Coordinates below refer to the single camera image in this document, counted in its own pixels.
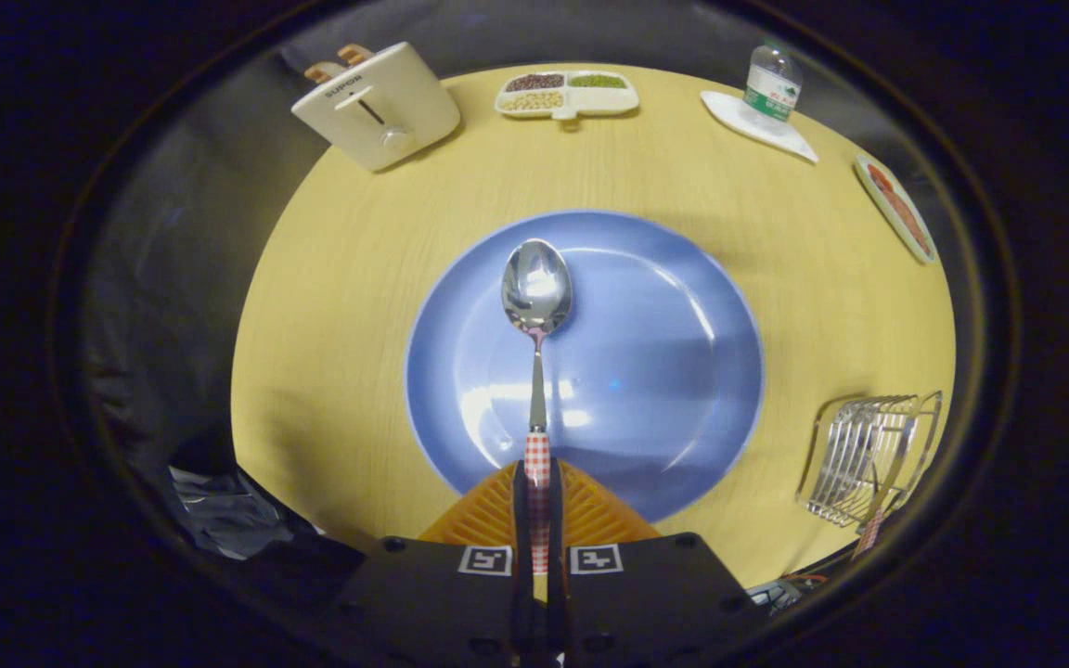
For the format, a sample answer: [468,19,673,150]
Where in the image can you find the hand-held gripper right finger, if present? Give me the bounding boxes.
[548,459,763,664]

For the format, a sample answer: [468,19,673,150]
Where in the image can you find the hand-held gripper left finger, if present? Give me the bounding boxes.
[326,459,535,664]

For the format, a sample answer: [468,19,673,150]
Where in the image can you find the spoon with red checkered handle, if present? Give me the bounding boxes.
[500,238,574,576]

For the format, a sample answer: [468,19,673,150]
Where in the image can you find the fork with red checkered handle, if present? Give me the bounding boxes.
[855,506,888,559]

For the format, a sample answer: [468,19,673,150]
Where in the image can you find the blue round plate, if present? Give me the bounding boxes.
[405,210,766,523]

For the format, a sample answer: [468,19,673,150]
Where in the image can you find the perforated metal tray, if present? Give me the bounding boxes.
[796,391,944,530]

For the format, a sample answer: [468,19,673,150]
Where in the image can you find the white divided bean dish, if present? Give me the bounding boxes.
[495,71,640,131]

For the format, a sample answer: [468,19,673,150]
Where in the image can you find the white toaster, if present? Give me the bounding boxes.
[290,42,462,173]

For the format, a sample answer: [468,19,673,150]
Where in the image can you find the white square coaster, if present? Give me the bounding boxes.
[700,90,819,165]

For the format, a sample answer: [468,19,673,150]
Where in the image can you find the green plate with food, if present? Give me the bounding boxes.
[854,153,940,266]

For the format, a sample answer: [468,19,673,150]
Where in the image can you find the clear plastic water bottle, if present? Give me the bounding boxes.
[742,39,804,126]

